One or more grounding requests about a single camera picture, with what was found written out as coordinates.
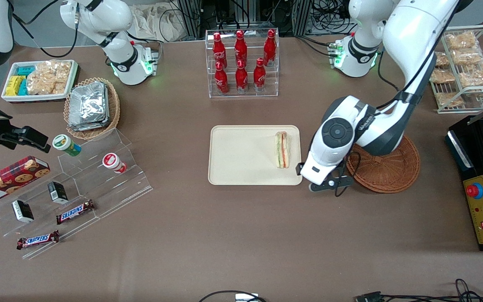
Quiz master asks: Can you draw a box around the Snickers chocolate bar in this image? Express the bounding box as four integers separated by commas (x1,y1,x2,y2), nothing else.
16,230,60,250
56,200,96,225

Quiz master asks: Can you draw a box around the clear acrylic stepped display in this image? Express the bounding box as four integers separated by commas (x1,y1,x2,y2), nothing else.
0,128,154,260

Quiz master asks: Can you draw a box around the light wicker basket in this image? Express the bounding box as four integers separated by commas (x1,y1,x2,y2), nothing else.
63,77,121,141

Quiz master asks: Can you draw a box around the tartan chocolate chip cookie box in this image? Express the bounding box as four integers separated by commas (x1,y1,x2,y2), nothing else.
0,156,51,207

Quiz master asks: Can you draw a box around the red strawberry yogurt cup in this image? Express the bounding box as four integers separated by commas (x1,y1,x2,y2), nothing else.
102,153,127,174

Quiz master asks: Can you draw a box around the small black carton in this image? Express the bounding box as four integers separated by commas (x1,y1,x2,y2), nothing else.
48,181,69,205
12,200,35,223

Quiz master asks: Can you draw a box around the white rectangular bin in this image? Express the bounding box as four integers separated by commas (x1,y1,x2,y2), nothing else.
1,60,79,104

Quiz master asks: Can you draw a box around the beige cloth bag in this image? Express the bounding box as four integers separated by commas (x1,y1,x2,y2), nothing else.
132,3,192,42

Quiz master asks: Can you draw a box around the clear acrylic bottle rack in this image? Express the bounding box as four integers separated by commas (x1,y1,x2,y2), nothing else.
205,29,280,99

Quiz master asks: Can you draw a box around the large clear snack bag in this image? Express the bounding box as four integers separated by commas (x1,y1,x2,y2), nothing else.
26,60,72,95

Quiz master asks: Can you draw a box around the black table cable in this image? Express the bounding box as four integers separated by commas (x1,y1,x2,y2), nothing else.
199,289,267,302

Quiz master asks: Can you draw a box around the yellow snack packet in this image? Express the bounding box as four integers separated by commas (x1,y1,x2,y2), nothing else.
5,75,26,96

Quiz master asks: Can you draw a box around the black sealing machine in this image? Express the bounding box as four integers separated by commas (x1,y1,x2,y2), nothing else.
446,115,483,252

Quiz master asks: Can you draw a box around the silver foil pack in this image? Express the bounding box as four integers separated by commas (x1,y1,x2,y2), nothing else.
68,117,111,132
69,82,110,124

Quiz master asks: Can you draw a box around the green yogurt cup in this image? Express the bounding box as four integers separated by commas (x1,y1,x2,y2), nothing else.
52,134,82,157

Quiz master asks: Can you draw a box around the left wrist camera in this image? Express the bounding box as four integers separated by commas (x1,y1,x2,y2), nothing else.
309,175,354,193

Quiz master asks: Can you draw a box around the triangle sandwich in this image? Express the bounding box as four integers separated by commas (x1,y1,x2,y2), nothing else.
275,131,291,169

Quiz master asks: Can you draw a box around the red cola bottle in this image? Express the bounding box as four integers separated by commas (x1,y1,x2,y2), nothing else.
212,32,228,70
253,58,267,92
263,29,277,67
235,60,249,94
215,62,229,95
234,30,248,68

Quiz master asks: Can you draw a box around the brown wicker basket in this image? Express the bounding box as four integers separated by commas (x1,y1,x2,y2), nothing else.
345,135,421,194

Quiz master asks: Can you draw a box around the cream plastic tray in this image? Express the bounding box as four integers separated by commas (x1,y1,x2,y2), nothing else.
208,125,303,186

